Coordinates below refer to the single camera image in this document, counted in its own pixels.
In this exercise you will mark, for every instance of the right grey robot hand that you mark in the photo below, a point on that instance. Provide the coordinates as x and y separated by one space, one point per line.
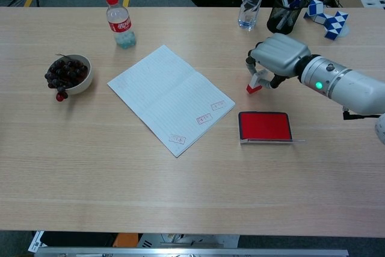
279 55

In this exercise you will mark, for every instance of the red white stamp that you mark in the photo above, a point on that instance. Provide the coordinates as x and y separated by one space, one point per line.
255 82

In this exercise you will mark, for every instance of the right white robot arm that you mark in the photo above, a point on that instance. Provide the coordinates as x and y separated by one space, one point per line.
349 85

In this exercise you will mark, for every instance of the cola bottle with red cap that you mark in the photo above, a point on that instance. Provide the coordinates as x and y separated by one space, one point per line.
120 25

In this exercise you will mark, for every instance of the black mesh pen holder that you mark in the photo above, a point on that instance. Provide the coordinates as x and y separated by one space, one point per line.
274 23

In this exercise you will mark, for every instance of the blue white snake cube toy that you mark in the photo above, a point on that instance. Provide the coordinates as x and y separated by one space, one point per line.
334 23

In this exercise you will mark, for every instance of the red ink pad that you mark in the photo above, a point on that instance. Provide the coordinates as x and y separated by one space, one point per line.
264 126

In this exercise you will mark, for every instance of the white lined notebook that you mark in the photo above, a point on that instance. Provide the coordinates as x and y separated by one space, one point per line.
168 97

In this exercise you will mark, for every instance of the cream white bowl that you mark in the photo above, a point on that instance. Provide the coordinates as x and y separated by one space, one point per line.
85 84

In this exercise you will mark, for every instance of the dark grape bunch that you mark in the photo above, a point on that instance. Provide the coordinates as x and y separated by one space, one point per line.
66 72

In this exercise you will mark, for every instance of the orange block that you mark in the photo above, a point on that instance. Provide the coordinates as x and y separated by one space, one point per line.
126 240

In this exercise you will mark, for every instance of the white printed label sheet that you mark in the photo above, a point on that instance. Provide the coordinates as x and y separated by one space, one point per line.
36 242

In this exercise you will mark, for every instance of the silver metal rail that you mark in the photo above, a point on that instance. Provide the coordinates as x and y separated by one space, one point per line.
180 252

